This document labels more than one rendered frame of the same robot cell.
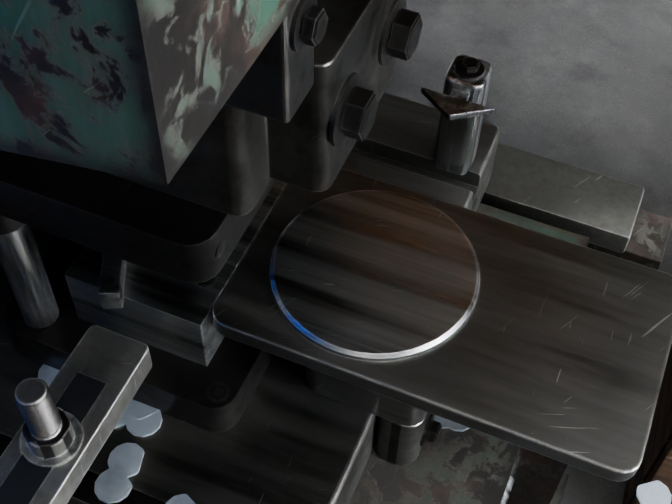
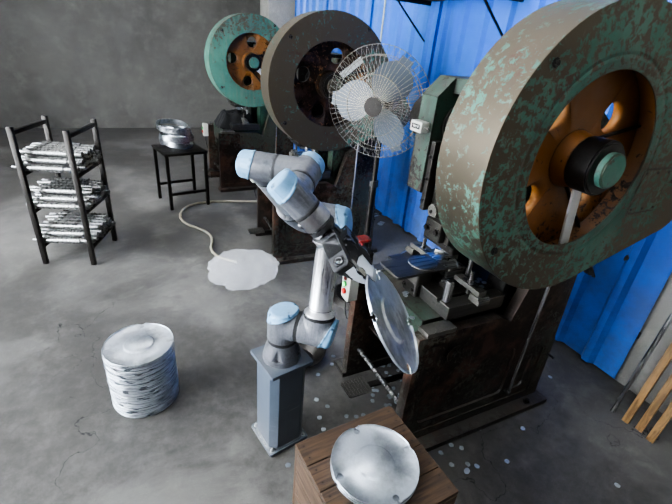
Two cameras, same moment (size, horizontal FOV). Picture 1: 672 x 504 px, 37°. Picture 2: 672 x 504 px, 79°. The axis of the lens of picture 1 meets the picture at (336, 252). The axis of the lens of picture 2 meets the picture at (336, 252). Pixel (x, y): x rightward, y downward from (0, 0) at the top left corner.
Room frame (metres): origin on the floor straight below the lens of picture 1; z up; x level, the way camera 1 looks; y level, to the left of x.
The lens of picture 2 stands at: (1.07, -1.43, 1.58)
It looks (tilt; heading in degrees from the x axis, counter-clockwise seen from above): 27 degrees down; 131
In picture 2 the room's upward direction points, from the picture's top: 6 degrees clockwise
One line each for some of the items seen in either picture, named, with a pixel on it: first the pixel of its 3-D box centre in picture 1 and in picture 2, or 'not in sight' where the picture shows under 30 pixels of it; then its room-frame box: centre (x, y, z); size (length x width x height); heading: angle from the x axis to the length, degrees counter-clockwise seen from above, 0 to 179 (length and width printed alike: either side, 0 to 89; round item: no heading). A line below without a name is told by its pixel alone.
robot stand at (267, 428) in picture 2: not in sight; (280, 396); (0.12, -0.59, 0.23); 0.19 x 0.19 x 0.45; 80
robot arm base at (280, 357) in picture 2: not in sight; (282, 345); (0.12, -0.59, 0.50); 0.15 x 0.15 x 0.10
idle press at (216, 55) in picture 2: not in sight; (269, 105); (-2.76, 1.64, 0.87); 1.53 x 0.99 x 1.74; 72
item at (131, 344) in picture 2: not in sight; (138, 343); (-0.48, -0.91, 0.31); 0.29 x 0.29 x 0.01
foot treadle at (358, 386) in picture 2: not in sight; (397, 377); (0.35, -0.03, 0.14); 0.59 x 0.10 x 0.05; 69
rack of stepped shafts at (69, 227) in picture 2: not in sight; (68, 191); (-2.14, -0.65, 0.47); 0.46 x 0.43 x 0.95; 49
